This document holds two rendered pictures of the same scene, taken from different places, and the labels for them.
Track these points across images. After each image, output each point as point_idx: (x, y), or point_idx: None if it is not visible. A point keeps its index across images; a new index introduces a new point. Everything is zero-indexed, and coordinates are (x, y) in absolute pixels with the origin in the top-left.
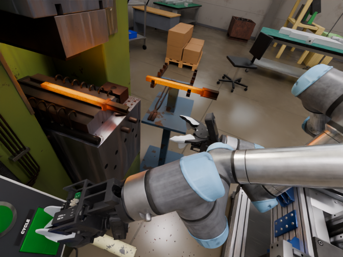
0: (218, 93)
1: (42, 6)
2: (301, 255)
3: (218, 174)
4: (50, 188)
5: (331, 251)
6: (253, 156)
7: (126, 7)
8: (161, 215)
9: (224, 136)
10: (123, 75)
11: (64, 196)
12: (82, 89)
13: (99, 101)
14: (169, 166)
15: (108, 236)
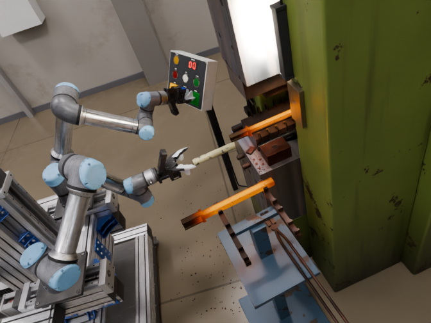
0: (181, 220)
1: (222, 56)
2: (100, 201)
3: (138, 94)
4: None
5: None
6: (129, 118)
7: (325, 128)
8: (229, 261)
9: (153, 170)
10: (318, 181)
11: None
12: (283, 125)
13: (253, 126)
14: (152, 93)
15: (211, 156)
